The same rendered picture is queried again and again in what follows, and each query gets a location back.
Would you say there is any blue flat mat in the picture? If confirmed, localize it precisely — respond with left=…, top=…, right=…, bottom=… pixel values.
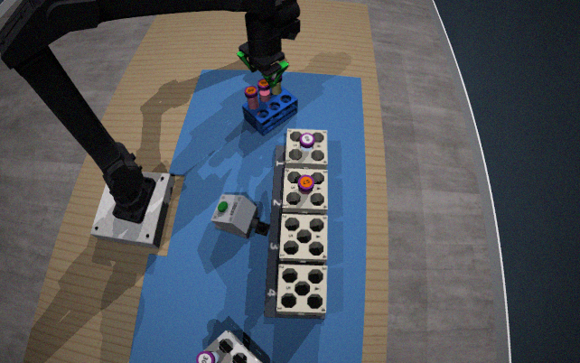
left=129, top=70, right=367, bottom=363

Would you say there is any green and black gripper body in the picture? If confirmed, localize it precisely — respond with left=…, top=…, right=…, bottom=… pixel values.
left=239, top=33, right=285, bottom=77

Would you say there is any blue tube rack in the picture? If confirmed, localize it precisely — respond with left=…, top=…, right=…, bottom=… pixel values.
left=242, top=87, right=298, bottom=136

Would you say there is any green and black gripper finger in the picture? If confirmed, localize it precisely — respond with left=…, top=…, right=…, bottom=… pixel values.
left=262, top=60, right=288, bottom=88
left=237, top=51, right=257, bottom=73

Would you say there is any white bucket adapter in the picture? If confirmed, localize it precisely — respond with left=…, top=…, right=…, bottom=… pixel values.
left=279, top=214, right=327, bottom=265
left=283, top=168, right=328, bottom=215
left=285, top=128, right=327, bottom=170
left=276, top=265, right=327, bottom=316

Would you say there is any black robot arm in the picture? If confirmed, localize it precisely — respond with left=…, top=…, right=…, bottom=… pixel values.
left=0, top=0, right=300, bottom=224

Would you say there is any grey button housing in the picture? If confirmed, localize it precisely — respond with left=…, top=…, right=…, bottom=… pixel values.
left=211, top=194, right=270, bottom=239

